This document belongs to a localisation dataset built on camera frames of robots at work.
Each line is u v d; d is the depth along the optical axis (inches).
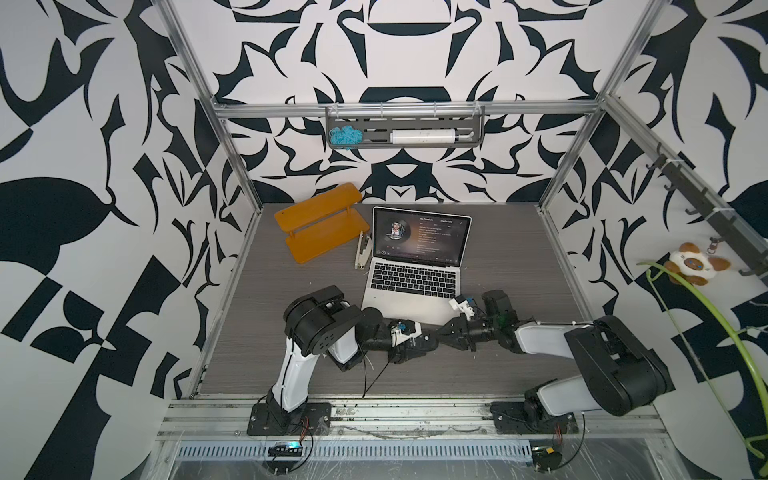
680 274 24.7
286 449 28.7
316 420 28.8
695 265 23.7
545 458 27.8
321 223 44.3
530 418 26.4
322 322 20.7
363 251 42.3
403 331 29.9
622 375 17.2
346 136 36.0
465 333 29.8
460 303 33.5
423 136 35.2
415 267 40.1
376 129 39.1
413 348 32.8
